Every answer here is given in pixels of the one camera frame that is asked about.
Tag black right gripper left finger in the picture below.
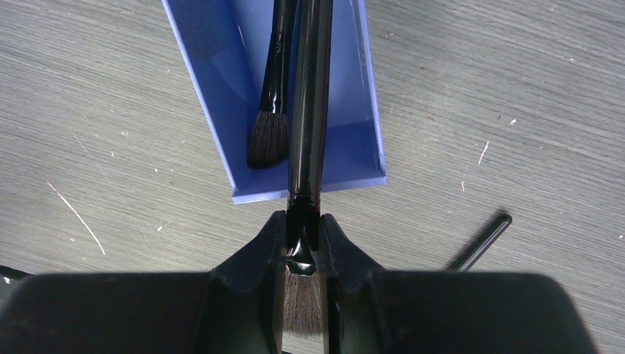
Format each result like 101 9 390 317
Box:
1 211 286 353

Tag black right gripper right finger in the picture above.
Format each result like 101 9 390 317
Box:
319 215 597 353

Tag black thin makeup brush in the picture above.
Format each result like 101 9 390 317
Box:
247 0 297 170

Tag small purple drawer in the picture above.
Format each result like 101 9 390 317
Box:
164 1 386 204

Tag black fan makeup brush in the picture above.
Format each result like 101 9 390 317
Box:
283 1 333 337

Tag black long makeup brush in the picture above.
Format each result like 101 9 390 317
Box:
444 212 513 272

